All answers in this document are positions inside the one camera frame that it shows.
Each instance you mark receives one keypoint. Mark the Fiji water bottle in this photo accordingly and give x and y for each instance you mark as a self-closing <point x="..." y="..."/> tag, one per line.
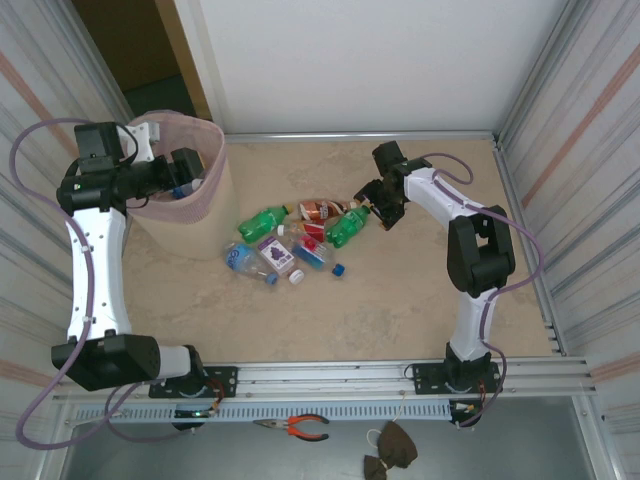
<point x="307" y="250"/>

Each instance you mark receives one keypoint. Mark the aluminium back frame rail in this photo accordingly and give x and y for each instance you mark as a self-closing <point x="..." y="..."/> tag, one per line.
<point x="350" y="136"/>

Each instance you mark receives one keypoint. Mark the beige waste bin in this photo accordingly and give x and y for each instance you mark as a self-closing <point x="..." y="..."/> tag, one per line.
<point x="210" y="240"/>

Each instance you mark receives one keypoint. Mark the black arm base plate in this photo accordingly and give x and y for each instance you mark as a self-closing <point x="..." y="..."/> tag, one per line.
<point x="225" y="375"/>
<point x="425" y="380"/>

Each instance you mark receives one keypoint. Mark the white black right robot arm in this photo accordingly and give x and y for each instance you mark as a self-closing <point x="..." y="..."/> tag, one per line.
<point x="435" y="192"/>

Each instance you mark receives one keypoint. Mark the pink plastic bin liner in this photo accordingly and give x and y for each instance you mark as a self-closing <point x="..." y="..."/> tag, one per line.
<point x="217" y="160"/>

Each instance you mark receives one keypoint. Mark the green plastic bottle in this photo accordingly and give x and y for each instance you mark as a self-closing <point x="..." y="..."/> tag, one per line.
<point x="260" y="220"/>

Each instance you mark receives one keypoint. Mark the clear bottle blue logo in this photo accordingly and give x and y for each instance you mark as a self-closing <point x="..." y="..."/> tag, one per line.
<point x="240" y="257"/>

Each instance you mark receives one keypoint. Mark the brown wooden door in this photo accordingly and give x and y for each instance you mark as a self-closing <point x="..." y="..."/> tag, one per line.
<point x="125" y="40"/>

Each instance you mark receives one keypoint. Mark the aluminium corner post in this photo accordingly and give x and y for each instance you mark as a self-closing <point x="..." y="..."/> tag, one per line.
<point x="87" y="50"/>
<point x="540" y="70"/>

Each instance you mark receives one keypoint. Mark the aluminium side frame rail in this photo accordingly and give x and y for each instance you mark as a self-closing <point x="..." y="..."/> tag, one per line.
<point x="516" y="200"/>

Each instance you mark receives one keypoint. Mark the large brown cloth pouch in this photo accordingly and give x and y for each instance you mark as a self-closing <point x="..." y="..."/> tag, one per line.
<point x="397" y="445"/>

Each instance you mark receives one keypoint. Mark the small brown cloth pouch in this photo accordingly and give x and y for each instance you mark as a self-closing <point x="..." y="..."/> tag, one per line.
<point x="374" y="467"/>

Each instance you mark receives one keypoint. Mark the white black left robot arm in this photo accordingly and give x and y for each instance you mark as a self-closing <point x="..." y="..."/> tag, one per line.
<point x="97" y="275"/>

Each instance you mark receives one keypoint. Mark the orange red label tea bottle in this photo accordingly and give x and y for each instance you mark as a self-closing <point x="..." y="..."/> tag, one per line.
<point x="312" y="231"/>

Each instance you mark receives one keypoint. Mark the purple grape label bottle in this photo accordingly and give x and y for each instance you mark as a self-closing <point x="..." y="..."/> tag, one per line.
<point x="274" y="255"/>

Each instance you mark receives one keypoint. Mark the Pepsi blue label bottle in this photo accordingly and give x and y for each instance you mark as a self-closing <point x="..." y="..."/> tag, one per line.
<point x="189" y="189"/>

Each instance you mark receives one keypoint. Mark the green Sprite label bottle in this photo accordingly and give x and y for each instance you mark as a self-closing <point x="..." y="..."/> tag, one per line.
<point x="345" y="227"/>

